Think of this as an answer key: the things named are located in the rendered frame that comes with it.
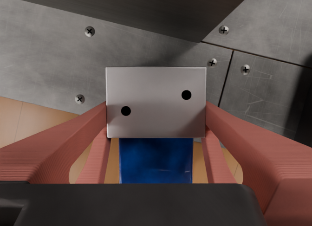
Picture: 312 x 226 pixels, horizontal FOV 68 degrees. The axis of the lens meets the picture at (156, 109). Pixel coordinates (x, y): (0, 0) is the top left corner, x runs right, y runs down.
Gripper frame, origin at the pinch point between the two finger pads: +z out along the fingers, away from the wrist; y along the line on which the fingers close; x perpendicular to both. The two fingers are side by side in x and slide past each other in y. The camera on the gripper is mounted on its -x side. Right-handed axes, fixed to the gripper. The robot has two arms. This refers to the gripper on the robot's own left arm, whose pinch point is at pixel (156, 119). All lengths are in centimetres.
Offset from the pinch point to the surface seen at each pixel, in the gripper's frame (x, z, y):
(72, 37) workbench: -2.3, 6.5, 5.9
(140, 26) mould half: -3.3, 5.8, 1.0
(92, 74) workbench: -0.1, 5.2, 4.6
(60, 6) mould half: -4.3, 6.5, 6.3
